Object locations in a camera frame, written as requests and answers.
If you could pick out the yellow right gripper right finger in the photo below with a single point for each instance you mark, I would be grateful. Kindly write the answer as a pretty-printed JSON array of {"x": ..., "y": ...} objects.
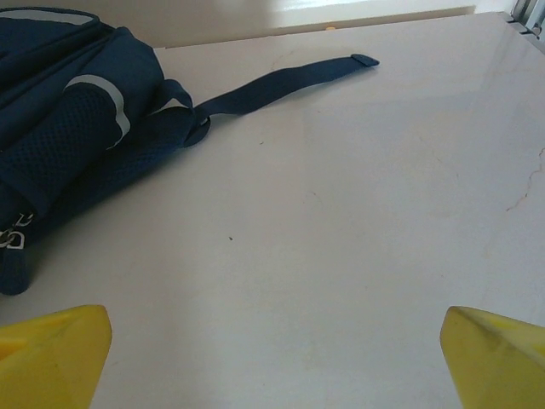
[{"x": 498, "y": 366}]

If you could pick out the navy blue backpack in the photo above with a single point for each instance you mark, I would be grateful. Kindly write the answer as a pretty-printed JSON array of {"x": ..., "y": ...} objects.
[{"x": 64, "y": 128}]

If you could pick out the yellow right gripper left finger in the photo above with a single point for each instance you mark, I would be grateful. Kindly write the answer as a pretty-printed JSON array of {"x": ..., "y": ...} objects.
[{"x": 47, "y": 362}]

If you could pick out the aluminium frame post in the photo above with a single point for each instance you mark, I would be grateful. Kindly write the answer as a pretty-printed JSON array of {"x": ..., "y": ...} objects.
[{"x": 530, "y": 6}]

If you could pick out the aluminium side rail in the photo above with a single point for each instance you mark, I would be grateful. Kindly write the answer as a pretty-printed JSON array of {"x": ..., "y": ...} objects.
[{"x": 530, "y": 27}]

